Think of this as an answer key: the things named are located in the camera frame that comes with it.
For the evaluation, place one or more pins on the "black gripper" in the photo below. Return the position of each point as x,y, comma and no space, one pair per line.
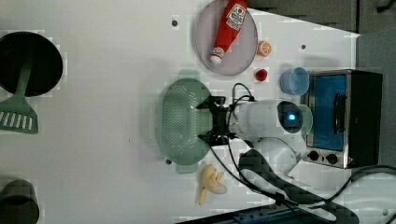
220,133

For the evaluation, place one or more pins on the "green plastic strainer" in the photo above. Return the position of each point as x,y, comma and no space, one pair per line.
179,122

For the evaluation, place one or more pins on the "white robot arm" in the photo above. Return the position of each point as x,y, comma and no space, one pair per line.
272,129

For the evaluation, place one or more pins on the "peeled toy banana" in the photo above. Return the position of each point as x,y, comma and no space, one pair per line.
211,182

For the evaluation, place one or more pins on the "grey round plate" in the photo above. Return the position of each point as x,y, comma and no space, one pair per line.
242,51

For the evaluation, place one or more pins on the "small red toy fruit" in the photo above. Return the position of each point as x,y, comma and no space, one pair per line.
261,75

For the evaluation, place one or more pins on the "orange toy fruit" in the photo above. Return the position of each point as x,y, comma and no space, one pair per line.
264,49

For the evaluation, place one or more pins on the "blue plastic cup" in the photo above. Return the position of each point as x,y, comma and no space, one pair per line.
294,81

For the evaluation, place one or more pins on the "green plastic mug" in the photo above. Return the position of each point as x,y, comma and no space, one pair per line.
307,119

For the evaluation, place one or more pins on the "red ketchup bottle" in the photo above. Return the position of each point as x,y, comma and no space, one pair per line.
230,24

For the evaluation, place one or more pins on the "silver black toaster oven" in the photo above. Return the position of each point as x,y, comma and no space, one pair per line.
346,109

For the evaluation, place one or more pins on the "green slotted spatula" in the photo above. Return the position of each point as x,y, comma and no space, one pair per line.
16,113

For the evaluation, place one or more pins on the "black round pan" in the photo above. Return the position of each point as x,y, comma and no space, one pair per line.
47,67

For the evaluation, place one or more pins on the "dark grey pot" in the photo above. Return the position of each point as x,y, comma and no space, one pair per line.
18,203

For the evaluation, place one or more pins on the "blue metal frame rail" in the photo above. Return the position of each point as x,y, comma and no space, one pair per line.
270,214

